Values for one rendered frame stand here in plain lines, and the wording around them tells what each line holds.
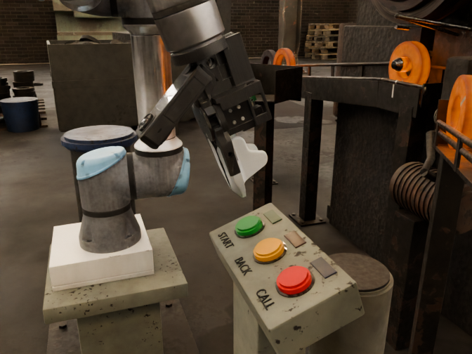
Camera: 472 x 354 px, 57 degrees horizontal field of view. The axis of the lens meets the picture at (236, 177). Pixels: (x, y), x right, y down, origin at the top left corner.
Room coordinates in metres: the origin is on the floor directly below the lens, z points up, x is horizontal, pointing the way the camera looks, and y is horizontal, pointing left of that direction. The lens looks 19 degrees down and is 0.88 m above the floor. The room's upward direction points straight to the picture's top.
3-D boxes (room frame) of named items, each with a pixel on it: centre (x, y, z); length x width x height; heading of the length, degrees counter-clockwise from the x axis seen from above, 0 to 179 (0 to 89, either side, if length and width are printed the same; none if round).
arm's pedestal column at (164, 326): (1.00, 0.32, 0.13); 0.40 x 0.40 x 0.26; 19
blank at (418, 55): (1.39, -0.53, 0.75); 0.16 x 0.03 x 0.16; 18
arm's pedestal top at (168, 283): (1.00, 0.32, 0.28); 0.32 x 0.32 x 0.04; 19
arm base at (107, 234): (1.00, 0.32, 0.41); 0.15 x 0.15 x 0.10
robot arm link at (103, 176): (1.00, 0.31, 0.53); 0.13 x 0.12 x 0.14; 104
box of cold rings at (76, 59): (3.77, 1.00, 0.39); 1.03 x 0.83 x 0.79; 113
